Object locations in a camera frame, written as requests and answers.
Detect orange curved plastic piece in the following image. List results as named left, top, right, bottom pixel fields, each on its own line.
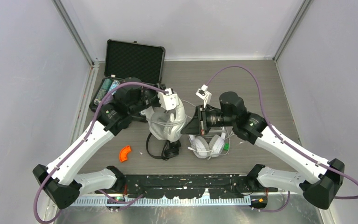
left=119, top=145, right=132, bottom=163

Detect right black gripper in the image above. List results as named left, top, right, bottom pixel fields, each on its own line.
left=181, top=105, right=235, bottom=135

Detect aluminium slotted rail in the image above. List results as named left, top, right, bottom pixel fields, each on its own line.
left=72, top=196, right=251, bottom=207

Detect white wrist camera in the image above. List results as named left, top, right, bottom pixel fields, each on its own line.
left=158, top=88, right=179, bottom=111
left=196, top=84, right=212, bottom=108

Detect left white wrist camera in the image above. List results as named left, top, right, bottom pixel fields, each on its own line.
left=158, top=88, right=179, bottom=111

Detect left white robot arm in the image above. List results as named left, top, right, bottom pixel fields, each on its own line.
left=33, top=78, right=173, bottom=210

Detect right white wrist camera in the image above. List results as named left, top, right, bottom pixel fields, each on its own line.
left=196, top=84, right=212, bottom=108

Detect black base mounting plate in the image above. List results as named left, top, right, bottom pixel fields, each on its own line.
left=104, top=174, right=278, bottom=199

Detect black poker chip case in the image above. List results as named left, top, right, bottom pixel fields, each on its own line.
left=89, top=40, right=165, bottom=112

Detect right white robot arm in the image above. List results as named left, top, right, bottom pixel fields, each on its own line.
left=181, top=91, right=345, bottom=210

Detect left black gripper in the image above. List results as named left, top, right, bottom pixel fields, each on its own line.
left=129, top=83, right=165, bottom=115

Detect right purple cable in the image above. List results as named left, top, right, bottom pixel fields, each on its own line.
left=205, top=65, right=358, bottom=213

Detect black wired headphones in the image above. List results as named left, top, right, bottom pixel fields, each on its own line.
left=145, top=133, right=182, bottom=161

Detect green toy brick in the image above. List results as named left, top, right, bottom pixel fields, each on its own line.
left=223, top=143, right=230, bottom=151

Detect white grey headphones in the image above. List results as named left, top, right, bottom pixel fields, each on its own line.
left=187, top=127, right=234, bottom=160

